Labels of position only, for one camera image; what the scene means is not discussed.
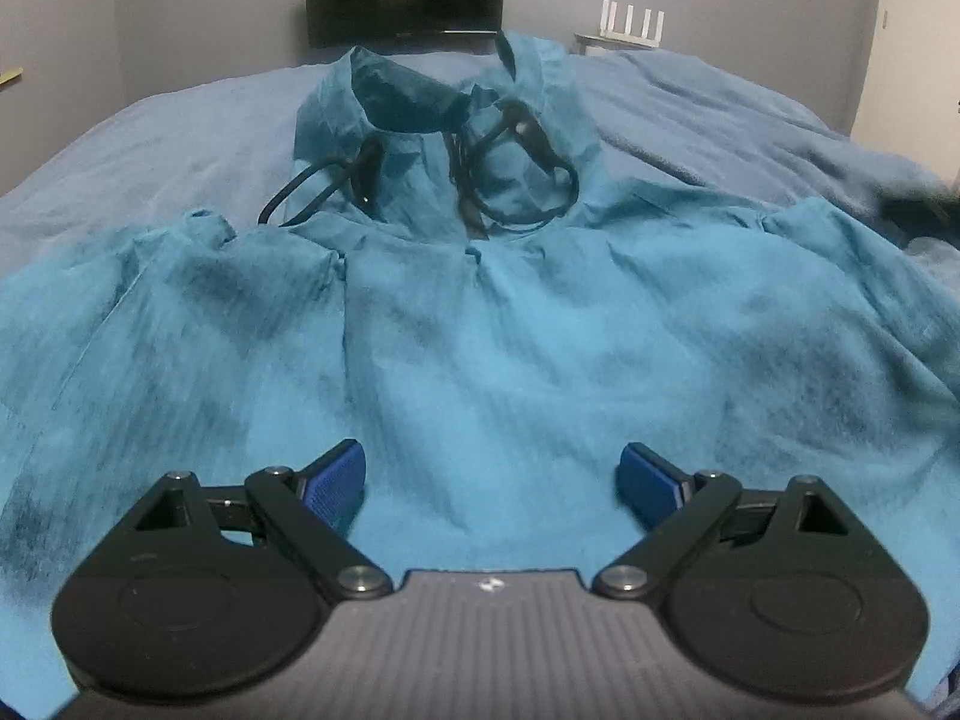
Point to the white bedside table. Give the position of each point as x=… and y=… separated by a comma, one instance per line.
x=600, y=43

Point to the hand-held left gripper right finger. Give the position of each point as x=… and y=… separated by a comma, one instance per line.
x=649, y=481

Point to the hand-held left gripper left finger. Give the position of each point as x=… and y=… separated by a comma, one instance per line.
x=334, y=481

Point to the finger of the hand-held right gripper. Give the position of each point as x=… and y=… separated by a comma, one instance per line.
x=922, y=208

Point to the teal zip jacket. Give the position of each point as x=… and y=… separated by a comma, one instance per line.
x=480, y=337

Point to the wooden window sill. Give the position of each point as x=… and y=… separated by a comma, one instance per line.
x=11, y=76

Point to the white router with antennas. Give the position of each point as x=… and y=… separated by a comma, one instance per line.
x=631, y=21

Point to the blue-grey bed cover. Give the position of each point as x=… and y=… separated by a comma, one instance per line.
x=180, y=135

